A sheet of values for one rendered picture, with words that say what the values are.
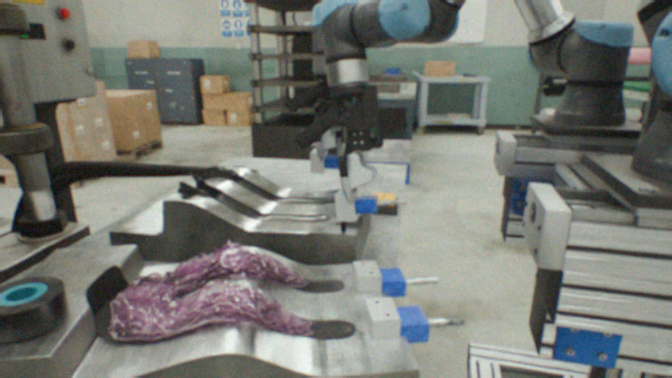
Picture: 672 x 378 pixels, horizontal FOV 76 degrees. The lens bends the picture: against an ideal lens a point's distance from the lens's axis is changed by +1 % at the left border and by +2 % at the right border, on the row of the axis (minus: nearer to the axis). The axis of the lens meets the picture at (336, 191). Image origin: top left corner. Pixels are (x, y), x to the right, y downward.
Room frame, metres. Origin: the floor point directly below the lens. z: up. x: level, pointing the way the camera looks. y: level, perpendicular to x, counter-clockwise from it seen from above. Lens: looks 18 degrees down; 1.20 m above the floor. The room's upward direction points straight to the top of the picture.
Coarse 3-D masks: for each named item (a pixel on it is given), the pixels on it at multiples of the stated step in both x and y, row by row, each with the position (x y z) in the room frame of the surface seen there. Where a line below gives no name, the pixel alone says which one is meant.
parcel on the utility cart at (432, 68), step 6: (426, 66) 6.61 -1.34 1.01; (432, 66) 6.53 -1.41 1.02; (438, 66) 6.52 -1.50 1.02; (444, 66) 6.52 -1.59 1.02; (450, 66) 6.51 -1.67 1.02; (426, 72) 6.58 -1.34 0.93; (432, 72) 6.53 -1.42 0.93; (438, 72) 6.52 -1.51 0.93; (444, 72) 6.52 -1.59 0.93; (450, 72) 6.51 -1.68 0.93
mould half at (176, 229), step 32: (192, 192) 0.80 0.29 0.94; (288, 192) 0.96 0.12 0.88; (320, 192) 0.95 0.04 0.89; (128, 224) 0.82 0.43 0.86; (160, 224) 0.82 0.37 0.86; (192, 224) 0.75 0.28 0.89; (224, 224) 0.74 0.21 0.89; (256, 224) 0.76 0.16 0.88; (288, 224) 0.75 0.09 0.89; (320, 224) 0.74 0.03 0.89; (160, 256) 0.76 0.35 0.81; (192, 256) 0.75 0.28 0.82; (288, 256) 0.72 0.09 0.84; (320, 256) 0.70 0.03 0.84; (352, 256) 0.69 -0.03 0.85
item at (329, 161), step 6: (312, 156) 1.05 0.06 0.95; (324, 156) 1.05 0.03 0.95; (330, 156) 1.07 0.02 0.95; (336, 156) 1.07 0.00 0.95; (312, 162) 1.05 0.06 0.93; (318, 162) 1.05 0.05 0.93; (324, 162) 1.05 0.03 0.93; (330, 162) 1.05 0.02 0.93; (336, 162) 1.04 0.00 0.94; (312, 168) 1.05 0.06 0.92; (318, 168) 1.05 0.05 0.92; (324, 168) 1.05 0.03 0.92; (330, 168) 1.05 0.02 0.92; (336, 168) 1.04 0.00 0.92
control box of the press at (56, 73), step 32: (32, 0) 1.16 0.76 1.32; (64, 0) 1.27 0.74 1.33; (32, 32) 1.14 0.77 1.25; (64, 32) 1.25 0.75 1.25; (32, 64) 1.12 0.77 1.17; (64, 64) 1.23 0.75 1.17; (32, 96) 1.10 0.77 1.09; (64, 96) 1.20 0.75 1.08; (64, 160) 1.22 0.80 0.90; (64, 192) 1.20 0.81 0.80
